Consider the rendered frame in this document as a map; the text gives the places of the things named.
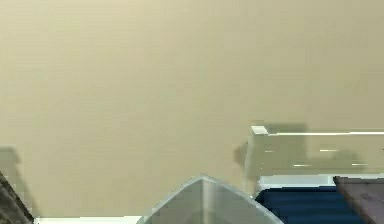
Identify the white framed bed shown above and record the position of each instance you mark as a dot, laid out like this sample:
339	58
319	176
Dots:
283	150

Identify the dark blue bed cover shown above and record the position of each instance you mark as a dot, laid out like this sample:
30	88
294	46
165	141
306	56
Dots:
306	206

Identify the dark grey brown furniture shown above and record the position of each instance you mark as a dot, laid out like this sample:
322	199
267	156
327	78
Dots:
10	206

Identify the purple grey pillow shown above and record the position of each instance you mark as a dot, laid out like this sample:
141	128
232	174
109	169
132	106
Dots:
365	198

